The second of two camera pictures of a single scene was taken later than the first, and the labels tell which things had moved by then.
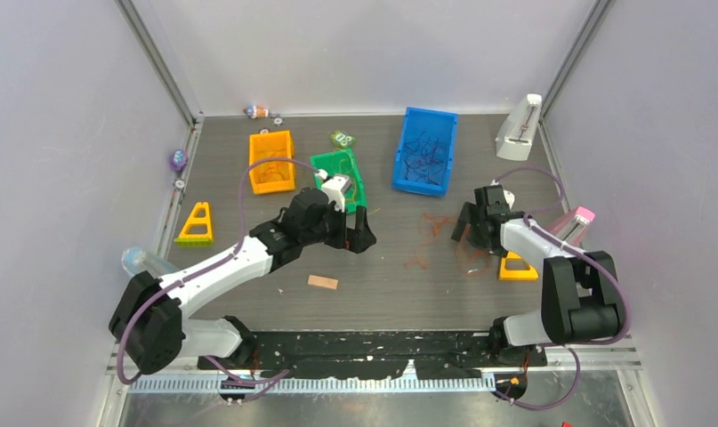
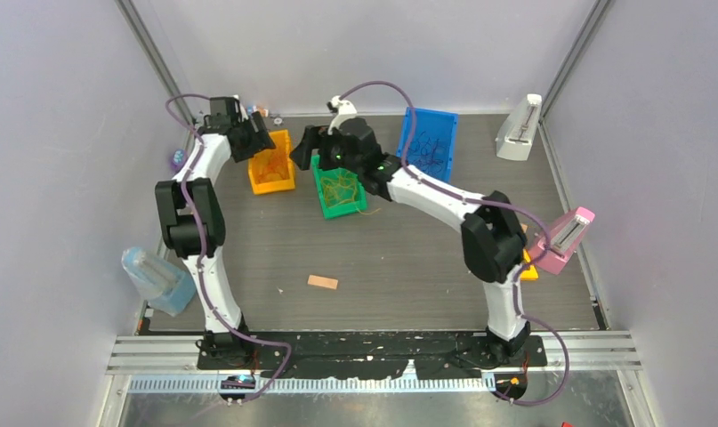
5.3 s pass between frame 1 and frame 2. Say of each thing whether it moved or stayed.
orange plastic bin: stayed
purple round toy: stayed
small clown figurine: stayed
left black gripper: moved
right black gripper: moved
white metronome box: stayed
